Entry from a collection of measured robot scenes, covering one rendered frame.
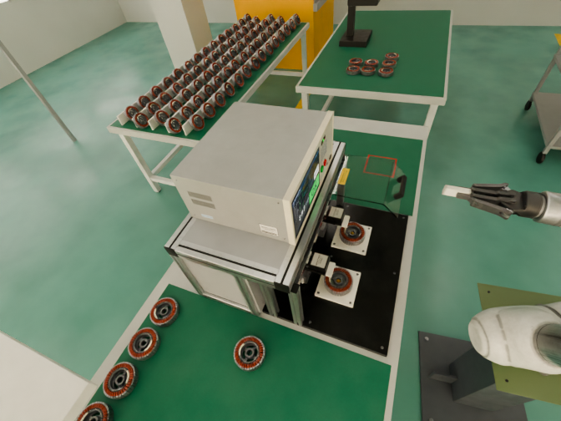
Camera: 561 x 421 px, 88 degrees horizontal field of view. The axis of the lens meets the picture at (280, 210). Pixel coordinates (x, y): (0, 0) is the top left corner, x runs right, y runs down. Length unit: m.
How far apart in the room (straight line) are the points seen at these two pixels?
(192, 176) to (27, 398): 0.62
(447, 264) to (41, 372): 2.15
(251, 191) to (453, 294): 1.70
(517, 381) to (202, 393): 1.02
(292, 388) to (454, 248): 1.66
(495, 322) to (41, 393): 1.14
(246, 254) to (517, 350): 0.77
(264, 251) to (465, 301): 1.59
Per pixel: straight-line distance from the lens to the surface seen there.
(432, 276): 2.24
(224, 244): 0.95
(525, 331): 1.03
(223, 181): 0.84
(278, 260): 0.88
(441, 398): 1.97
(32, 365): 0.93
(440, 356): 2.02
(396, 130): 2.01
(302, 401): 1.12
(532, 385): 1.31
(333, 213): 1.23
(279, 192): 0.77
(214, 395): 1.18
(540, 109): 3.74
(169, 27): 4.87
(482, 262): 2.43
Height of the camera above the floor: 1.86
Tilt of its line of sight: 49 degrees down
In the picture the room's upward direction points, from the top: 10 degrees counter-clockwise
